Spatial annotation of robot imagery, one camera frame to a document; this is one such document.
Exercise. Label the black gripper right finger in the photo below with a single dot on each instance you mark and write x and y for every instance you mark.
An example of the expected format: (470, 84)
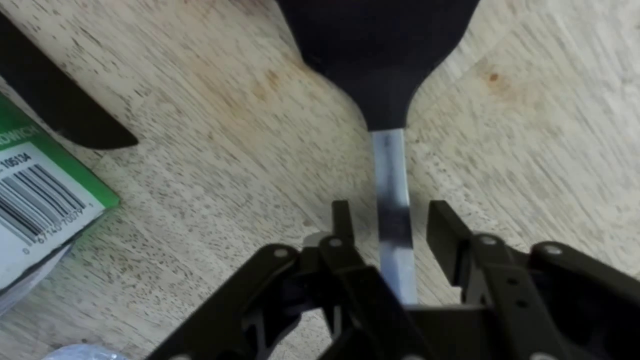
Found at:
(553, 300)

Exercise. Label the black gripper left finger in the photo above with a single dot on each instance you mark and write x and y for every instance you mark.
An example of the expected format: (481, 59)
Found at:
(292, 307)

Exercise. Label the black slotted spatula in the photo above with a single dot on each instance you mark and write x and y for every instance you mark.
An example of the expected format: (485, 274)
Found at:
(380, 53)

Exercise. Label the green barcode package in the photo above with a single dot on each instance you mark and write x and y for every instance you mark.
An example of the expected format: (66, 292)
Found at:
(40, 193)

